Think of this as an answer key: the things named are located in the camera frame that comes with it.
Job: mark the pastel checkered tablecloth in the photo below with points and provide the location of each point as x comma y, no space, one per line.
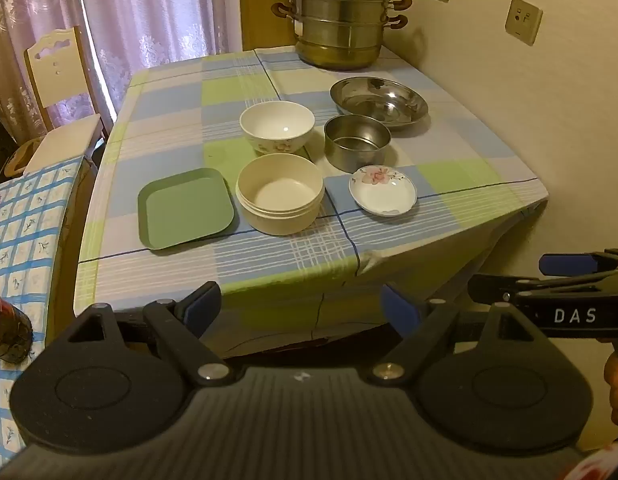
164,125

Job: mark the wooden door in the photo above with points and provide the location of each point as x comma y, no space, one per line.
269,20

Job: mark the lilac lace curtain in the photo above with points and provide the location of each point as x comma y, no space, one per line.
19,20
164,10

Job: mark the stainless steel steamer pot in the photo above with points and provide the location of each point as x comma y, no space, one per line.
339,25

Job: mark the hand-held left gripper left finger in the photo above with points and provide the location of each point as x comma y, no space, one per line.
204,305

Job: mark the small stainless steel bowl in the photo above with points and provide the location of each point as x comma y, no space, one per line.
356,152

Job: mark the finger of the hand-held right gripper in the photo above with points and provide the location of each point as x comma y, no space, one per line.
569,265
494,287

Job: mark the beige round-hole wall socket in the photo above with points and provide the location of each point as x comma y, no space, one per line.
523,21

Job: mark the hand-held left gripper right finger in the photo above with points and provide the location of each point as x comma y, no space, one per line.
400,307

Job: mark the white wooden chair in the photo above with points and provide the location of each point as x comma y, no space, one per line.
59,140

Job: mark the wide stainless steel plate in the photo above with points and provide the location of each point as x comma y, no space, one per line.
389,105

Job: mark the white floral bowl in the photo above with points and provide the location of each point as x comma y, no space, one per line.
276,120

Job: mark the small floral dish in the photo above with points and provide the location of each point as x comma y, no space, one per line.
384,192

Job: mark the dark red bottle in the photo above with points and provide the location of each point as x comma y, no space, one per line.
6,327

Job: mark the cream ridged plastic bowl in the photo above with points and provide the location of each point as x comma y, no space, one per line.
279,195

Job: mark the green square plate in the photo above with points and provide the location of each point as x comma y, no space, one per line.
184,210

